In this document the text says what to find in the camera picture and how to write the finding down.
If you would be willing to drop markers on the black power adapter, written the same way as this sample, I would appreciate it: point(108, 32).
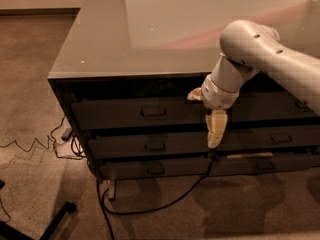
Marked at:
point(66, 134)

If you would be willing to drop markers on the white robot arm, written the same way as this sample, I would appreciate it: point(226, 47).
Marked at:
point(248, 48)

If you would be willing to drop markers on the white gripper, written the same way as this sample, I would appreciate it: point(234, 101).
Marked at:
point(216, 96)

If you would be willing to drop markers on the grey drawer cabinet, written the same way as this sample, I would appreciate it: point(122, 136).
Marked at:
point(126, 49)

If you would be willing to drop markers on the black stand leg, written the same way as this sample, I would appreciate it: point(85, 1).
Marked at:
point(9, 233)

